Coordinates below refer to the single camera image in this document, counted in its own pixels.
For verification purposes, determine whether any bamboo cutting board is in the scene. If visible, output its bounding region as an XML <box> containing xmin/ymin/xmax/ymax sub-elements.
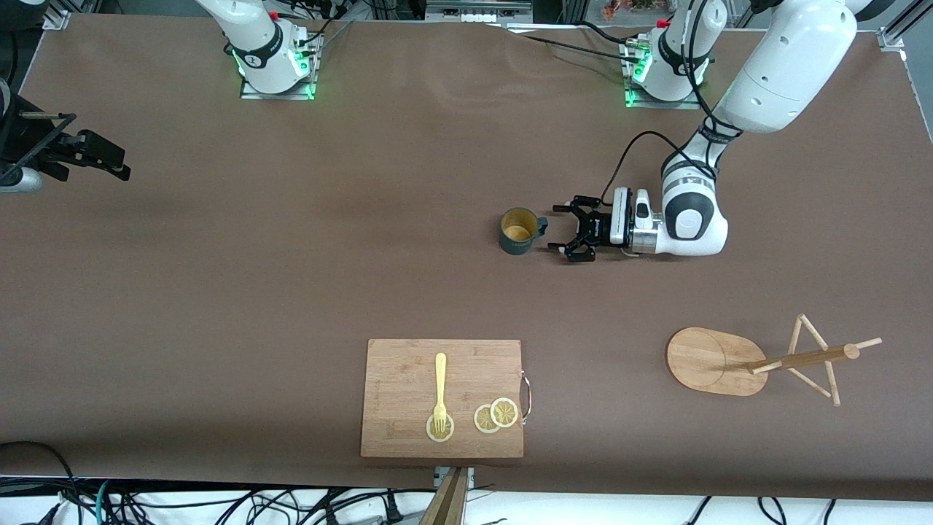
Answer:
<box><xmin>360</xmin><ymin>338</ymin><xmax>533</xmax><ymax>459</ymax></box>

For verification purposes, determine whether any grey power strip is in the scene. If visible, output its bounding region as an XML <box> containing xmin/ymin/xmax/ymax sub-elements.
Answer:
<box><xmin>426</xmin><ymin>0</ymin><xmax>533</xmax><ymax>23</ymax></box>

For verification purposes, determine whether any black power cable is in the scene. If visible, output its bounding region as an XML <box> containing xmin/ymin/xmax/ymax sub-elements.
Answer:
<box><xmin>519</xmin><ymin>32</ymin><xmax>642</xmax><ymax>65</ymax></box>
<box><xmin>578</xmin><ymin>20</ymin><xmax>636</xmax><ymax>46</ymax></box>

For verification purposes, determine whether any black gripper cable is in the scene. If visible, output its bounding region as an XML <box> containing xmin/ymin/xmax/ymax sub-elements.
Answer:
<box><xmin>599</xmin><ymin>0</ymin><xmax>719</xmax><ymax>205</ymax></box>
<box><xmin>0</xmin><ymin>109</ymin><xmax>78</xmax><ymax>184</ymax></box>

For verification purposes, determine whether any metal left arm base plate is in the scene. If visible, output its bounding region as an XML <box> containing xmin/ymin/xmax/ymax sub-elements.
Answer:
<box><xmin>623</xmin><ymin>40</ymin><xmax>702</xmax><ymax>110</ymax></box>

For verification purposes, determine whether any wooden beam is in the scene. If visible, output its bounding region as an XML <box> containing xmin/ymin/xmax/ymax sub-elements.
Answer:
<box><xmin>419</xmin><ymin>467</ymin><xmax>468</xmax><ymax>525</ymax></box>

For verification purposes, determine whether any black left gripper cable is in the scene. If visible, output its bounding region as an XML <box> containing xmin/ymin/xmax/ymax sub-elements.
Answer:
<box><xmin>599</xmin><ymin>0</ymin><xmax>719</xmax><ymax>205</ymax></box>

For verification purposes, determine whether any black floor cable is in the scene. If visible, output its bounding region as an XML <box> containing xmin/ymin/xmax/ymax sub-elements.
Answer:
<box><xmin>0</xmin><ymin>440</ymin><xmax>82</xmax><ymax>525</ymax></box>

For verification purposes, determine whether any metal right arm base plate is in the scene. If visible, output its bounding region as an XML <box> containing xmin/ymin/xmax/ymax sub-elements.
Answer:
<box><xmin>239</xmin><ymin>29</ymin><xmax>319</xmax><ymax>101</ymax></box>

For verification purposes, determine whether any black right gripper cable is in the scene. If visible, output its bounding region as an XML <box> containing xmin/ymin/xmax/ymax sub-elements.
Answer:
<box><xmin>0</xmin><ymin>109</ymin><xmax>78</xmax><ymax>184</ymax></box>

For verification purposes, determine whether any brown table cover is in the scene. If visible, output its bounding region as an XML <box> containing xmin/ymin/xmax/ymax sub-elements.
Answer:
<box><xmin>0</xmin><ymin>13</ymin><xmax>933</xmax><ymax>502</ymax></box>

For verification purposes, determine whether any yellow plastic fork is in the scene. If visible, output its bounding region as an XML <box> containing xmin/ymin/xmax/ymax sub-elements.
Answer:
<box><xmin>432</xmin><ymin>353</ymin><xmax>449</xmax><ymax>436</ymax></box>

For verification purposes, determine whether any teal cup yellow inside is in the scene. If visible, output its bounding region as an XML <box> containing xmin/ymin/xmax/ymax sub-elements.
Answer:
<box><xmin>499</xmin><ymin>208</ymin><xmax>549</xmax><ymax>256</ymax></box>

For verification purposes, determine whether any wooden cup rack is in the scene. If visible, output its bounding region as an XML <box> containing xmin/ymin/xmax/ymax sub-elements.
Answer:
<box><xmin>665</xmin><ymin>314</ymin><xmax>883</xmax><ymax>408</ymax></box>

